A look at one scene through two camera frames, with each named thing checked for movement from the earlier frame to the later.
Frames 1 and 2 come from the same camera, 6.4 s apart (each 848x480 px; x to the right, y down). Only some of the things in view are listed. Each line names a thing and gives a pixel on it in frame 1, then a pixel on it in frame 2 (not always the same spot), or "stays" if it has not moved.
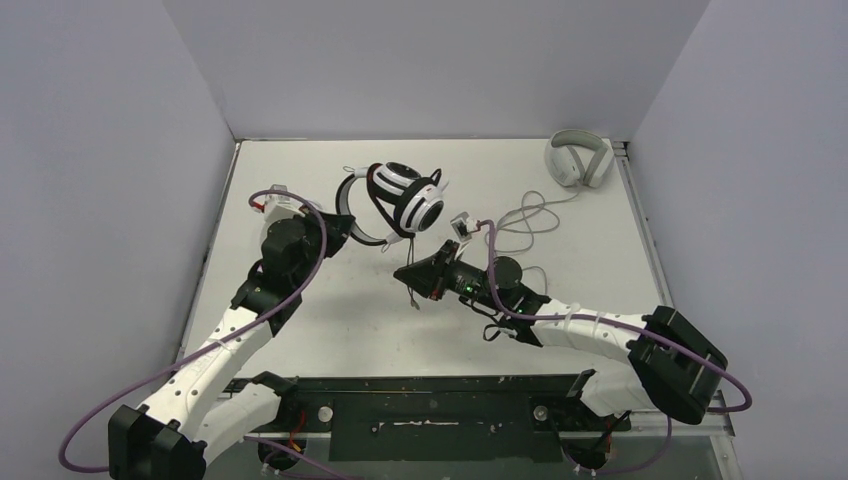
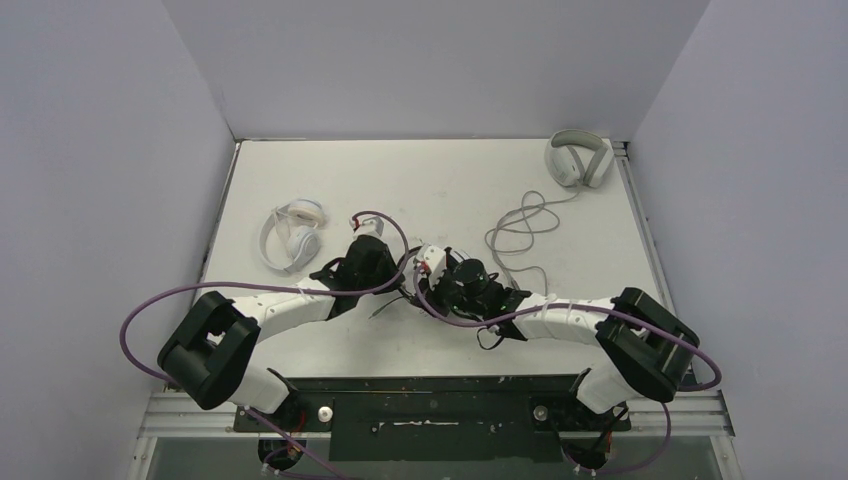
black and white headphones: (414, 201) to (402, 291)
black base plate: (435, 419) stays
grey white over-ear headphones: (579, 157) stays
